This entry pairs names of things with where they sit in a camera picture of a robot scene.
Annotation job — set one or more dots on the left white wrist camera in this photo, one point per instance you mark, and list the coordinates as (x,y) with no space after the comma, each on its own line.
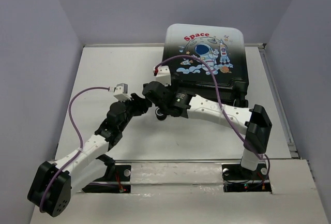
(121,92)

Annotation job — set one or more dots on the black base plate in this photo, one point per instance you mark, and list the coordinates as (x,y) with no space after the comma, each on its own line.
(115,180)
(238,179)

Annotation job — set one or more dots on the white cardboard front panel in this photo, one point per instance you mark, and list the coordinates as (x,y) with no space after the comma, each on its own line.
(193,193)

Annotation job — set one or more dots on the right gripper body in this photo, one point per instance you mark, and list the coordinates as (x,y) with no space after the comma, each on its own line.
(169,87)

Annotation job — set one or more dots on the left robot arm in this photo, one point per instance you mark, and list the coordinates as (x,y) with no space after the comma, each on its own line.
(55,182)

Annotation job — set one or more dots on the black and white suitcase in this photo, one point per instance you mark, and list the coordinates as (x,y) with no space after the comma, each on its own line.
(206,59)

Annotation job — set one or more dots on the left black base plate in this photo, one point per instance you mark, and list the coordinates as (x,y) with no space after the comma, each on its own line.
(115,180)

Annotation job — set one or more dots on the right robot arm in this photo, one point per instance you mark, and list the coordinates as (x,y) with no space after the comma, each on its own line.
(252,125)

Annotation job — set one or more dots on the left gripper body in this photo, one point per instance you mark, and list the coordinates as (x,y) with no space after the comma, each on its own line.
(136,109)

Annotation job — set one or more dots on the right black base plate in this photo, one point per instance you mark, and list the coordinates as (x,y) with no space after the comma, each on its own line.
(238,179)

